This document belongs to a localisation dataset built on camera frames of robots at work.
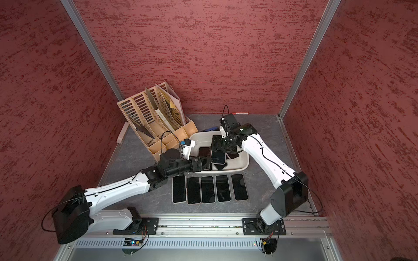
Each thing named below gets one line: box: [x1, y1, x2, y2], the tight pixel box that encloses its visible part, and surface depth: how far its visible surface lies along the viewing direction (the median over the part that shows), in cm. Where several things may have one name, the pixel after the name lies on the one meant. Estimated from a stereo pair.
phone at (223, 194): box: [214, 174, 232, 203], surface depth 88 cm
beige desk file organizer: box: [116, 81, 199, 163], surface depth 100 cm
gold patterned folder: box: [155, 79, 186, 126], surface depth 94 cm
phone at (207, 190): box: [200, 175, 217, 204], surface depth 87 cm
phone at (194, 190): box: [186, 176, 202, 205], surface depth 86 cm
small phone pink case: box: [230, 173, 249, 202], surface depth 85 cm
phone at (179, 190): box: [171, 174, 188, 204], surface depth 85 cm
